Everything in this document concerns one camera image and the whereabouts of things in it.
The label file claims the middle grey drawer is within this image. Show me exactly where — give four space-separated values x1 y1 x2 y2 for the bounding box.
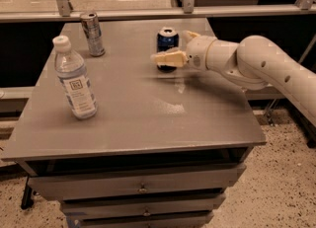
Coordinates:
61 191 225 219

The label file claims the grey drawer cabinet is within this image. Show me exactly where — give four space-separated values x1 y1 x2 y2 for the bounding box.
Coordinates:
0 18 267 228

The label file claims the blue pepsi can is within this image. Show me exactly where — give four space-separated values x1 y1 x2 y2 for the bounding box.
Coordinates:
156 27 180 73

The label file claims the bottom grey drawer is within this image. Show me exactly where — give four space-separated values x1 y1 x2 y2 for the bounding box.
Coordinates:
68 211 213 228

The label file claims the silver energy drink can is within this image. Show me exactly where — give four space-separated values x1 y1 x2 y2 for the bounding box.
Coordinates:
80 12 105 56

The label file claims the top grey drawer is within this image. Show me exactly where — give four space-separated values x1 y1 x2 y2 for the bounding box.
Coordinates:
29 163 246 200

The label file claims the clear plastic water bottle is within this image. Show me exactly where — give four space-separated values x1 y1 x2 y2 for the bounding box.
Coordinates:
52 36 97 119

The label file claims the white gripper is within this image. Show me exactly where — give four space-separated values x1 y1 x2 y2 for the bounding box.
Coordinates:
150 31 216 70

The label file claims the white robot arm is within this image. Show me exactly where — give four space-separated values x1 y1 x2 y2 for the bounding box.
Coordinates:
151 31 316 125

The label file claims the grey drawer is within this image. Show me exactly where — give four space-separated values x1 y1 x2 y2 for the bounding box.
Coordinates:
29 163 246 200
68 211 213 228
61 191 225 219

